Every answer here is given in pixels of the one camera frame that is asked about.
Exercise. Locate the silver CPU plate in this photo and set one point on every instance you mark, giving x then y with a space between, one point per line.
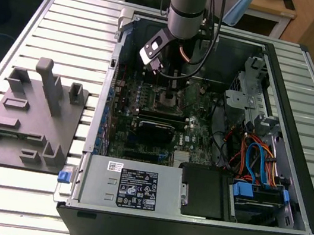
168 101

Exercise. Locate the CPU socket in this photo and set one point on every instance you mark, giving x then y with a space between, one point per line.
155 106

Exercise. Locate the black expansion slot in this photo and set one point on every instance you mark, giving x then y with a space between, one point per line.
138 155

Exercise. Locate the grey plastic case latch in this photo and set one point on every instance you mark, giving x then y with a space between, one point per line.
125 20

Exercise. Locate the black graphics card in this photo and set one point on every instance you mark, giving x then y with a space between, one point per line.
154 132

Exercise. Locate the silver metal drive cage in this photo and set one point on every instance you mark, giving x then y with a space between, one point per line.
238 99

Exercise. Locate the green motherboard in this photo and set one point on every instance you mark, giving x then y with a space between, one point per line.
199 136

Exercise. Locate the silver chipset heatsink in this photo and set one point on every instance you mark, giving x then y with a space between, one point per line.
183 156

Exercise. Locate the silver power supply unit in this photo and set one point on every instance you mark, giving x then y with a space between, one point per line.
98 180

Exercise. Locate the hard disk in blue carrier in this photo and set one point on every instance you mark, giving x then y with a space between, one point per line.
242 190

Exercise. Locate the grey parts rack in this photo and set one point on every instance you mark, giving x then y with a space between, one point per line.
38 122

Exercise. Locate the blue plastic latch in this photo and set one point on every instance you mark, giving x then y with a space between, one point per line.
63 177

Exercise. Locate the white camera box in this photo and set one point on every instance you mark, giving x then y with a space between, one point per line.
153 49

